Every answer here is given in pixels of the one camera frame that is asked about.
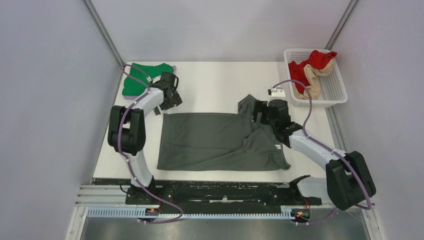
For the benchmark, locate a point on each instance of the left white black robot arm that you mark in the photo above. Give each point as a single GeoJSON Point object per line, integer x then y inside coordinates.
{"type": "Point", "coordinates": [127, 125]}

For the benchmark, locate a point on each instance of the folded green t shirt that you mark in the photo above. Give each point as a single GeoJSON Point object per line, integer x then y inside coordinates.
{"type": "Point", "coordinates": [132, 86]}

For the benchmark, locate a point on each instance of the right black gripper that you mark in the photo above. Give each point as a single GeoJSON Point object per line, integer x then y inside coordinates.
{"type": "Point", "coordinates": [261, 106]}

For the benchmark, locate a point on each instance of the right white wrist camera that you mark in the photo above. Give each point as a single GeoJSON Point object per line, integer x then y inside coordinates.
{"type": "Point", "coordinates": [277, 92]}

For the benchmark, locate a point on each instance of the red t shirt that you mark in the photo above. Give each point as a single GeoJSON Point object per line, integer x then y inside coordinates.
{"type": "Point", "coordinates": [303, 71]}

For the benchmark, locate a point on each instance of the dark grey t shirt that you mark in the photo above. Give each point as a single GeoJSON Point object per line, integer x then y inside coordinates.
{"type": "Point", "coordinates": [209, 141]}

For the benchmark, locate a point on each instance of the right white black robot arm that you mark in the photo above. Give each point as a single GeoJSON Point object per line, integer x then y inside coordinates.
{"type": "Point", "coordinates": [348, 182]}

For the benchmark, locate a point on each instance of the left aluminium frame post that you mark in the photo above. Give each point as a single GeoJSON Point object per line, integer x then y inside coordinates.
{"type": "Point", "coordinates": [104, 32]}

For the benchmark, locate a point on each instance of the aluminium frame post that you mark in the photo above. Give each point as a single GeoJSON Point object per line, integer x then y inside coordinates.
{"type": "Point", "coordinates": [104, 32]}
{"type": "Point", "coordinates": [352, 4]}

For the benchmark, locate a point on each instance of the beige t shirt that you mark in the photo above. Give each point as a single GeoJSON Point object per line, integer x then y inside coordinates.
{"type": "Point", "coordinates": [313, 79]}

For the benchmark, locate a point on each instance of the right aluminium frame post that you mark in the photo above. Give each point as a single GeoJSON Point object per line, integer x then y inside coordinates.
{"type": "Point", "coordinates": [352, 4]}

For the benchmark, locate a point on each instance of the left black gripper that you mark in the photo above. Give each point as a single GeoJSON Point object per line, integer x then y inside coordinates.
{"type": "Point", "coordinates": [175, 101]}

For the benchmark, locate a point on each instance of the white slotted cable duct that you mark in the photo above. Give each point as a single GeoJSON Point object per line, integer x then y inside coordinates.
{"type": "Point", "coordinates": [144, 213]}

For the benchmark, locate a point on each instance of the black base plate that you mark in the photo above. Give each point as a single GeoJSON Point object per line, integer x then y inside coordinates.
{"type": "Point", "coordinates": [214, 197]}

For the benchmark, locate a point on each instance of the aluminium front rail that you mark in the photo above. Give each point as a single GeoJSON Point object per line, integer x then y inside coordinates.
{"type": "Point", "coordinates": [113, 195]}

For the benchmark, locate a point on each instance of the white plastic basket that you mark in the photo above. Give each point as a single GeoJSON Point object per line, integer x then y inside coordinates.
{"type": "Point", "coordinates": [318, 70]}

